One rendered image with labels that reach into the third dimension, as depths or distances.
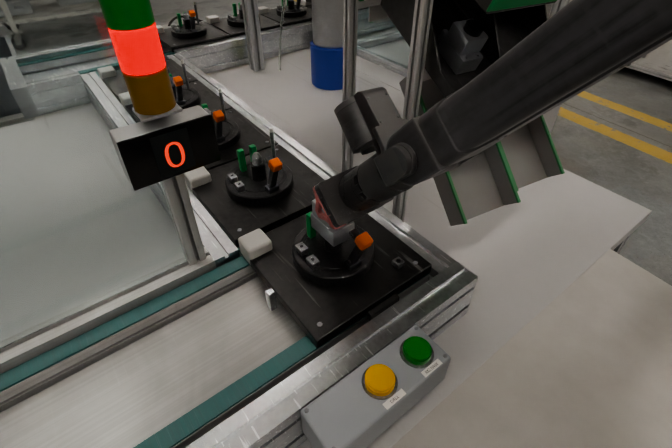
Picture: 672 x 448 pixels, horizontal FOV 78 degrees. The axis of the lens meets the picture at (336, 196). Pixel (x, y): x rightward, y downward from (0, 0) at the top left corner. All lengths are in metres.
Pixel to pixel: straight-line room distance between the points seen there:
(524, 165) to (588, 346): 0.35
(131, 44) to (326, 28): 1.03
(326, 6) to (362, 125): 1.02
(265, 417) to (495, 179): 0.57
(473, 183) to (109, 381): 0.68
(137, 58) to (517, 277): 0.75
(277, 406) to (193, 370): 0.16
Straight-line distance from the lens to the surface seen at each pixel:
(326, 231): 0.66
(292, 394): 0.61
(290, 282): 0.69
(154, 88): 0.55
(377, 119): 0.48
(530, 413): 0.76
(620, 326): 0.92
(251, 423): 0.60
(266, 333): 0.71
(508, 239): 0.99
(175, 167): 0.60
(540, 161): 0.97
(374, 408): 0.59
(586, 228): 1.10
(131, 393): 0.71
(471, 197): 0.81
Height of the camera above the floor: 1.50
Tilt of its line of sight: 38 degrees down
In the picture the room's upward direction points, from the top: straight up
